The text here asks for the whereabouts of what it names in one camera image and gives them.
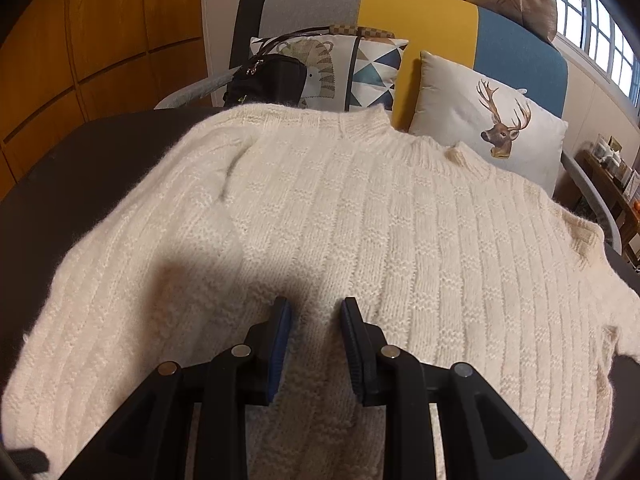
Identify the grey yellow blue sofa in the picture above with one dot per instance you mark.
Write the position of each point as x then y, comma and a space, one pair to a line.
415, 15

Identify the window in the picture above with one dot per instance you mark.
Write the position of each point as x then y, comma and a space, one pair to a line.
600, 25

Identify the deer print pillow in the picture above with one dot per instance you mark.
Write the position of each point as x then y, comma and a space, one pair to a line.
450, 105

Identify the orange wooden wardrobe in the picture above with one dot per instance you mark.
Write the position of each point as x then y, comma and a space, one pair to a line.
100, 35

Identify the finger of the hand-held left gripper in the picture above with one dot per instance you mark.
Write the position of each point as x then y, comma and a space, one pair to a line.
25, 462

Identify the black handbag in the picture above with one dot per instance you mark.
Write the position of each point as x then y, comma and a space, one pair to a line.
270, 80

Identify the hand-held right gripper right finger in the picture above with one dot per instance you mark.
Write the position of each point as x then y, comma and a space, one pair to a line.
352, 350

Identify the wooden shelf unit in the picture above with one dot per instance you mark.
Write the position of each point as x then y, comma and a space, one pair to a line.
607, 185

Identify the white knit sweater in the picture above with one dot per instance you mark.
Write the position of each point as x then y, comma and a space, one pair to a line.
375, 220

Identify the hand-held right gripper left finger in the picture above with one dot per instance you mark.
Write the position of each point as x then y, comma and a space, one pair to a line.
280, 350

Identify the row of small shelf items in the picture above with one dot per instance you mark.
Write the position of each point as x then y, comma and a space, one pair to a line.
615, 160

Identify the triangle pattern pillow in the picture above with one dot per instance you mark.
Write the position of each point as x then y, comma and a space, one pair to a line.
370, 70

